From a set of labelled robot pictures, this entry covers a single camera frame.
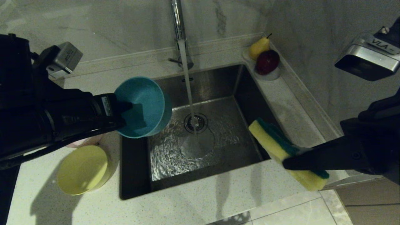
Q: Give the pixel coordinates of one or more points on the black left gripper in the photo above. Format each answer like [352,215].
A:
[78,114]

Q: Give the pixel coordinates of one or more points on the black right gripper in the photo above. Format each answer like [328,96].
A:
[375,143]

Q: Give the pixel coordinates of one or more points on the blue plastic bowl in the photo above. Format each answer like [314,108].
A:
[147,97]

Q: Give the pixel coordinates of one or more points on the green and yellow sponge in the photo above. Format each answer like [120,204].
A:
[272,140]

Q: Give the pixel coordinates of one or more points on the chrome faucet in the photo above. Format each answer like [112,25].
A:
[178,18]

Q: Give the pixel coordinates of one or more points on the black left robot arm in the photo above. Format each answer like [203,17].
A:
[15,93]

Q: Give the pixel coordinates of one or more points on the stainless steel sink basin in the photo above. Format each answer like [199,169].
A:
[218,150]

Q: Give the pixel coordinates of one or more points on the pink plastic bowl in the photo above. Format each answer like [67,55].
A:
[87,142]

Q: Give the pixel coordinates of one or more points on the yellow plastic bowl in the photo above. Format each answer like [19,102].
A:
[82,170]

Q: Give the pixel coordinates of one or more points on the clear running water stream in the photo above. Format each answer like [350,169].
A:
[188,87]

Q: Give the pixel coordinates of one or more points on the round metal drain strainer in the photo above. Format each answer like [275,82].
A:
[201,120]

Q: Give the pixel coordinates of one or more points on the small white dish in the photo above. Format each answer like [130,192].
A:
[270,77]

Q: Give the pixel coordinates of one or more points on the dark red apple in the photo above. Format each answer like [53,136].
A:
[267,62]

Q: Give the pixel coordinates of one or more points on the yellow pear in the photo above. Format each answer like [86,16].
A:
[257,50]

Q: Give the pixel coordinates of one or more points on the black induction cooktop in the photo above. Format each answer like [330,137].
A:
[6,197]

